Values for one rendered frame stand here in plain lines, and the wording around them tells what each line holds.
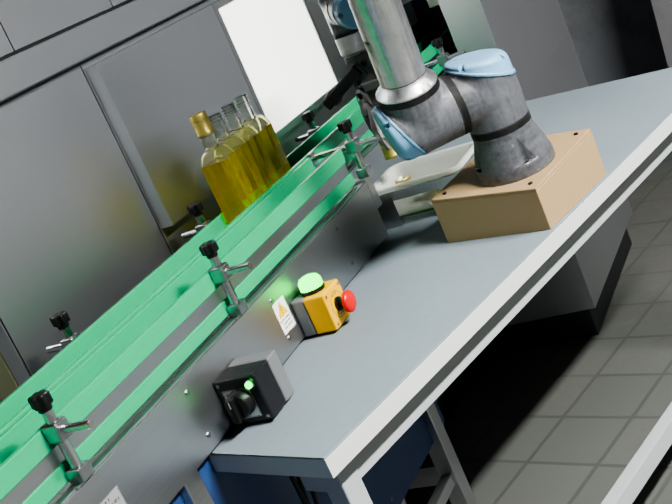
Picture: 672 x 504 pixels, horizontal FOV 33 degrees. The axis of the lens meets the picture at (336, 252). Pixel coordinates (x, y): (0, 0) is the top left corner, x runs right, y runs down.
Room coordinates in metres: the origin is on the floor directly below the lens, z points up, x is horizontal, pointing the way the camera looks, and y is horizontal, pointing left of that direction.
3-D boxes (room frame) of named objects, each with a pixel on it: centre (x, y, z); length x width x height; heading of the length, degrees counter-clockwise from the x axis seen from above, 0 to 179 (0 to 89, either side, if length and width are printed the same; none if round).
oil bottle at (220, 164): (2.13, 0.14, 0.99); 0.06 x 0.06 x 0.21; 60
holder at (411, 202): (2.35, -0.22, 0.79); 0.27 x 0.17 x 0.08; 59
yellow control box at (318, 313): (1.88, 0.06, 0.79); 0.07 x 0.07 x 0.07; 59
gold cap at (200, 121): (2.13, 0.14, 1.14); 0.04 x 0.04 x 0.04
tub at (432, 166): (2.33, -0.24, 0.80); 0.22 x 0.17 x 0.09; 59
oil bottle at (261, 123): (2.28, 0.05, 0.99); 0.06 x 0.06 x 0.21; 59
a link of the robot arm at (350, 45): (2.33, -0.21, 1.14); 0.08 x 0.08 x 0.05
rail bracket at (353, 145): (2.29, -0.10, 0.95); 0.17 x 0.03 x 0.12; 59
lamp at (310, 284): (1.88, 0.06, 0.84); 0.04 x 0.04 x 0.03
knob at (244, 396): (1.59, 0.23, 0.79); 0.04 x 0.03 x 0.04; 59
